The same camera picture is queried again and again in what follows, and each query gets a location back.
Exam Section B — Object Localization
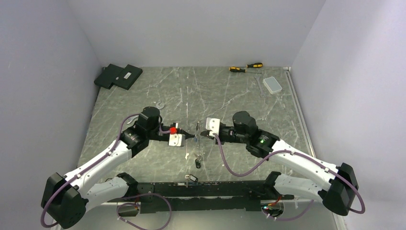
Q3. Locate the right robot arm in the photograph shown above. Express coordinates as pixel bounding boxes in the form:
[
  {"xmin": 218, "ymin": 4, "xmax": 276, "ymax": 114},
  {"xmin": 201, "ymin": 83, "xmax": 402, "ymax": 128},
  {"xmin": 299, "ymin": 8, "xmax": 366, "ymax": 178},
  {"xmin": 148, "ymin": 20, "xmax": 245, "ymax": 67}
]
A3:
[{"xmin": 200, "ymin": 111, "xmax": 366, "ymax": 216}]

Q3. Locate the orange black screwdriver upper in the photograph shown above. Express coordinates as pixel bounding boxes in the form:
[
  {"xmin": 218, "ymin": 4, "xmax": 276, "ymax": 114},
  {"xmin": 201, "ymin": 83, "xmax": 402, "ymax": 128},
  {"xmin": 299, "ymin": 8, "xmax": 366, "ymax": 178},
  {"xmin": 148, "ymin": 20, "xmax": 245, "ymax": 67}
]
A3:
[{"xmin": 245, "ymin": 62, "xmax": 263, "ymax": 69}]

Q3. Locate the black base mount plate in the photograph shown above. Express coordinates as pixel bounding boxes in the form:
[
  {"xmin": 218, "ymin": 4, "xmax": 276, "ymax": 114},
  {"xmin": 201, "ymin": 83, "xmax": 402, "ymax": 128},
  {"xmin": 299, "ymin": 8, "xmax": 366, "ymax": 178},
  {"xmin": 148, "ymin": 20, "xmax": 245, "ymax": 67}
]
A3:
[{"xmin": 110, "ymin": 180, "xmax": 294, "ymax": 214}]

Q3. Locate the clear plastic box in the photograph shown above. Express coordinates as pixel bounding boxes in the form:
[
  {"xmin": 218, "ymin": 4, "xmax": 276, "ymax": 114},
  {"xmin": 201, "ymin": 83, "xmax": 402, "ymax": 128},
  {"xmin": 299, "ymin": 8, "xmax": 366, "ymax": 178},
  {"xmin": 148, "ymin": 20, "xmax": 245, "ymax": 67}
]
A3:
[{"xmin": 263, "ymin": 77, "xmax": 282, "ymax": 94}]

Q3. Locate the orange black screwdriver lower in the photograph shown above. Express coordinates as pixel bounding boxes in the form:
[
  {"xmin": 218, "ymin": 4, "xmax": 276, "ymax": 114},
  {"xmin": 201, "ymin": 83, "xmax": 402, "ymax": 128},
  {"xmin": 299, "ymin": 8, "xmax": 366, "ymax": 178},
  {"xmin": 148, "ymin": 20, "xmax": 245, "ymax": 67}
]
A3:
[{"xmin": 229, "ymin": 67, "xmax": 262, "ymax": 74}]

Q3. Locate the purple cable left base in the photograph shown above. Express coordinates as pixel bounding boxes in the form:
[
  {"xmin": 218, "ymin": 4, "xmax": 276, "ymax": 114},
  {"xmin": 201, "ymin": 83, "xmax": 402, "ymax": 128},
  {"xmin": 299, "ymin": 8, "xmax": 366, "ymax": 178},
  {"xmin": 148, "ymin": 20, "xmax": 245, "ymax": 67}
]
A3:
[{"xmin": 116, "ymin": 193, "xmax": 173, "ymax": 230}]

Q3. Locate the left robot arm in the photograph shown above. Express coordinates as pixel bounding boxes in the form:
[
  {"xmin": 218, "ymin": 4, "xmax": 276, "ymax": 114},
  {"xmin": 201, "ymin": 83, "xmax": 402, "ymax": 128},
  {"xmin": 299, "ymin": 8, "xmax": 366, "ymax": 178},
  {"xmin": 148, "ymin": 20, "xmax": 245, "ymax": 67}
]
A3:
[{"xmin": 40, "ymin": 106, "xmax": 195, "ymax": 229}]

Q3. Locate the silver wrench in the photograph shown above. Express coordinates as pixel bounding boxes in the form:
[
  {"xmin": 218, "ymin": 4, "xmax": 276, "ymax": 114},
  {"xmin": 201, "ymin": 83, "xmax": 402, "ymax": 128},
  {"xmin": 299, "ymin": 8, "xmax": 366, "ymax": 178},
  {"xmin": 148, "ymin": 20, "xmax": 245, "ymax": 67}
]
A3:
[
  {"xmin": 254, "ymin": 76, "xmax": 266, "ymax": 98},
  {"xmin": 155, "ymin": 101, "xmax": 165, "ymax": 110}
]

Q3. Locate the black flat case left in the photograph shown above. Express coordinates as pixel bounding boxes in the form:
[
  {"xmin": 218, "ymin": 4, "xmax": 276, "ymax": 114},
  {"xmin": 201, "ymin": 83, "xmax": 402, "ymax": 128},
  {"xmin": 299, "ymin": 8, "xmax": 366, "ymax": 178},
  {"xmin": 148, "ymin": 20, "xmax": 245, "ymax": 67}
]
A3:
[{"xmin": 94, "ymin": 64, "xmax": 123, "ymax": 89}]

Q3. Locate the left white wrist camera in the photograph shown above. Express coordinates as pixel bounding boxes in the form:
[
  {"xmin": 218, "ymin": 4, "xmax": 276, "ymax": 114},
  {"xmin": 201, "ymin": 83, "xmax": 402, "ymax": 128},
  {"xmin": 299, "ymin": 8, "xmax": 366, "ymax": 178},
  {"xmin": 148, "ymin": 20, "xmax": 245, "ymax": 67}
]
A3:
[{"xmin": 168, "ymin": 127, "xmax": 186, "ymax": 147}]

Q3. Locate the black flat case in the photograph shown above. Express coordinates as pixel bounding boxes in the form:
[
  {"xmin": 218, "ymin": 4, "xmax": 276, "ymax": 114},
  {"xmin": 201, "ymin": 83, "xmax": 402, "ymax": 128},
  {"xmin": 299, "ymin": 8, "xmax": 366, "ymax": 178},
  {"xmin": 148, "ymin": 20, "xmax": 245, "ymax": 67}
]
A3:
[
  {"xmin": 94, "ymin": 64, "xmax": 123, "ymax": 89},
  {"xmin": 113, "ymin": 65, "xmax": 143, "ymax": 90}
]

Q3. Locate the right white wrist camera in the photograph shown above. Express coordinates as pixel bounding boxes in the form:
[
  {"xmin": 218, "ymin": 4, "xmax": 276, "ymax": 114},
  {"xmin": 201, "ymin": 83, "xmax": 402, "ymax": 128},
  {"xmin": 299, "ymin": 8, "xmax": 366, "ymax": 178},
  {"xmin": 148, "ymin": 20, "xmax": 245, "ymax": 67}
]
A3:
[{"xmin": 205, "ymin": 117, "xmax": 220, "ymax": 134}]

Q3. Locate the black flat case right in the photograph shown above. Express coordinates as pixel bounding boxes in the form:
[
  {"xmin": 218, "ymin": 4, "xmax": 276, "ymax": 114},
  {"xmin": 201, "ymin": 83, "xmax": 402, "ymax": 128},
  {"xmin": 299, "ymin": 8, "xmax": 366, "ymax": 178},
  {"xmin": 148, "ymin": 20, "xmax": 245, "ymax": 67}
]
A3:
[{"xmin": 113, "ymin": 65, "xmax": 143, "ymax": 90}]

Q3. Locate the silver wrench near right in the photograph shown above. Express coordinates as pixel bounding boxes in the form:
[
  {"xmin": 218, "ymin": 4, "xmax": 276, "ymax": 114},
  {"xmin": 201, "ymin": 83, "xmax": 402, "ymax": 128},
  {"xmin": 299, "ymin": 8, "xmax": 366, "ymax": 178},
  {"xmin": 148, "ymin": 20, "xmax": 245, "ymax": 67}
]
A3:
[{"xmin": 254, "ymin": 76, "xmax": 266, "ymax": 98}]

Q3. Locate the orange black screwdriver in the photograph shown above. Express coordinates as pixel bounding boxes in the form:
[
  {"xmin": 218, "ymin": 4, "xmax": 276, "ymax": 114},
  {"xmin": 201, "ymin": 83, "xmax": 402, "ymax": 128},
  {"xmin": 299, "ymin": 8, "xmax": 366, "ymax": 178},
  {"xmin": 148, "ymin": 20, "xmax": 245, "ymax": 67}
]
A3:
[
  {"xmin": 245, "ymin": 62, "xmax": 263, "ymax": 69},
  {"xmin": 229, "ymin": 67, "xmax": 262, "ymax": 74}
]

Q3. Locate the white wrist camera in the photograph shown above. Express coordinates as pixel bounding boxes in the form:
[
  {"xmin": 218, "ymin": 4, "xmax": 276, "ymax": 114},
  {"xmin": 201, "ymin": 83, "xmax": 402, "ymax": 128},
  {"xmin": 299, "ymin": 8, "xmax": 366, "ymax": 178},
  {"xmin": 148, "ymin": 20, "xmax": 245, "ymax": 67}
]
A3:
[
  {"xmin": 205, "ymin": 117, "xmax": 220, "ymax": 134},
  {"xmin": 168, "ymin": 127, "xmax": 186, "ymax": 147}
]

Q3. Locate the black tag key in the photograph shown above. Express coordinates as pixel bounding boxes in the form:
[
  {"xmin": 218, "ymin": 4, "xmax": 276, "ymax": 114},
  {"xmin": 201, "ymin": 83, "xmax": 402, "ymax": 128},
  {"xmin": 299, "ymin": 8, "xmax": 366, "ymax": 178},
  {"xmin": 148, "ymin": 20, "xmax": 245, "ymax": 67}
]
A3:
[{"xmin": 185, "ymin": 174, "xmax": 198, "ymax": 187}]

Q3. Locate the silver wrench near left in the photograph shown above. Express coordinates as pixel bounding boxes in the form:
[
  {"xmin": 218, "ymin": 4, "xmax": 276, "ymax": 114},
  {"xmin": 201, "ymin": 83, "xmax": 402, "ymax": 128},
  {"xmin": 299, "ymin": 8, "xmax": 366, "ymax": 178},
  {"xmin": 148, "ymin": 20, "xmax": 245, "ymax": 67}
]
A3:
[{"xmin": 155, "ymin": 101, "xmax": 165, "ymax": 110}]

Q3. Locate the purple cable base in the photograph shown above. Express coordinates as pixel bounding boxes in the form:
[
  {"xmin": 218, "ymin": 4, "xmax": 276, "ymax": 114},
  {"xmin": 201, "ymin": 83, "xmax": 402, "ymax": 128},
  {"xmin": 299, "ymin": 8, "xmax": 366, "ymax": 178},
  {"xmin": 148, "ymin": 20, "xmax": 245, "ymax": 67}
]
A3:
[
  {"xmin": 116, "ymin": 193, "xmax": 173, "ymax": 230},
  {"xmin": 262, "ymin": 196, "xmax": 315, "ymax": 222}
]

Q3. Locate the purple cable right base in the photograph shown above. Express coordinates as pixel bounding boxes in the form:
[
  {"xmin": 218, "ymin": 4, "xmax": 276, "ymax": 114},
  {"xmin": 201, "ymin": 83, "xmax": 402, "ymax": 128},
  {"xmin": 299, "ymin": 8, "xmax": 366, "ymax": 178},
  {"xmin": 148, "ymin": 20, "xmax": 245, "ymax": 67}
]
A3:
[{"xmin": 262, "ymin": 196, "xmax": 315, "ymax": 222}]

